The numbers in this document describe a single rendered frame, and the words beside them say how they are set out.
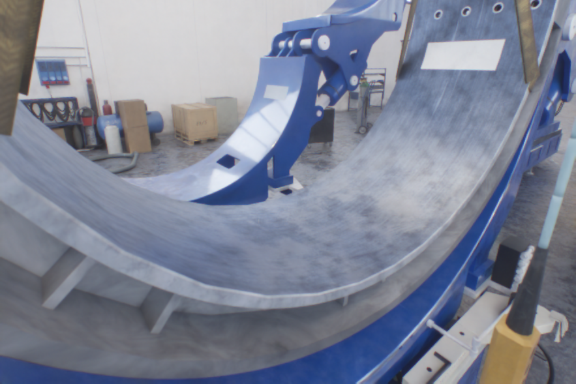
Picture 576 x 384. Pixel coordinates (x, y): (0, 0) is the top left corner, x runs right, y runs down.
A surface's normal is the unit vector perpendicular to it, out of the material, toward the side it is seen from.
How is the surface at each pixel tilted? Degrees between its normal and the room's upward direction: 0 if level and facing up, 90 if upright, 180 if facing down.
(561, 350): 0
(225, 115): 90
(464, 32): 75
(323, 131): 90
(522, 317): 86
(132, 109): 90
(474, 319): 0
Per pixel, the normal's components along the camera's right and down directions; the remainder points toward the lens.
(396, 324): -0.12, -0.91
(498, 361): -0.79, 0.20
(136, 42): 0.61, 0.25
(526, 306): -0.60, 0.18
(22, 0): 0.76, 0.09
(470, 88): -0.73, -0.22
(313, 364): 0.14, -0.97
